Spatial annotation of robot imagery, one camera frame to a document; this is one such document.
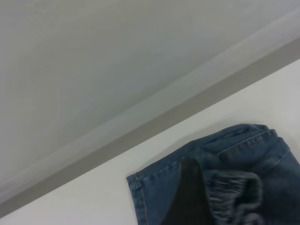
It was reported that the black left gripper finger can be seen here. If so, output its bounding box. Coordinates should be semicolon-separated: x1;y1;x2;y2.
159;157;218;225

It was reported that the blue denim shorts basketball print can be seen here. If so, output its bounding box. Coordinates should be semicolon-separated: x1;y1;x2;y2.
126;123;300;225

